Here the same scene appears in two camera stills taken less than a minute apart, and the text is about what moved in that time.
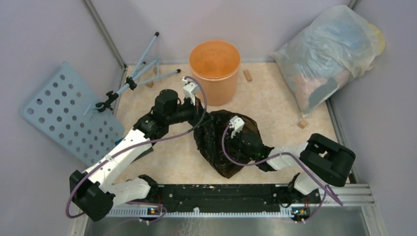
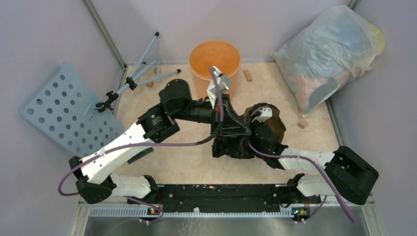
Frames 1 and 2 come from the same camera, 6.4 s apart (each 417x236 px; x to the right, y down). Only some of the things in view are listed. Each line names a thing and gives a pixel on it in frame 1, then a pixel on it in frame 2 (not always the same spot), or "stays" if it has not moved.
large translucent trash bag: [320, 58] stays
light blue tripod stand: [134, 80] stays
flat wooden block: [248, 75] stays
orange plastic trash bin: [216, 64] stays
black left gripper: [199, 116] to [232, 124]
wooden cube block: [302, 124] stays
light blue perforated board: [66, 108] stays
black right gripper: [235, 136] to [256, 122]
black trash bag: [211, 139] to [242, 146]
